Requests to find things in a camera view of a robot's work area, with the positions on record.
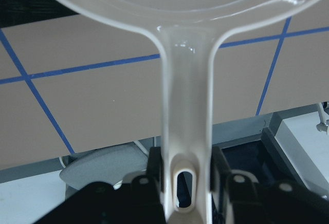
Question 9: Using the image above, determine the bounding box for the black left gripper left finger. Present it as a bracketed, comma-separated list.
[36, 147, 166, 223]

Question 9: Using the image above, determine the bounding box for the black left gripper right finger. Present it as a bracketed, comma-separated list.
[210, 147, 328, 223]

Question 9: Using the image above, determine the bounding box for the beige plastic dustpan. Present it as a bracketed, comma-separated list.
[57, 0, 319, 223]

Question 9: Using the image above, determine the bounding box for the bin with black liner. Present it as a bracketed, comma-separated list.
[1, 0, 77, 28]

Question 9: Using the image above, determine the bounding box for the grey oval floor pad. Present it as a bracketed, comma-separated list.
[60, 143, 148, 190]

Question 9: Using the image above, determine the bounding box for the white floor cable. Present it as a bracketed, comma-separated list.
[134, 140, 150, 157]

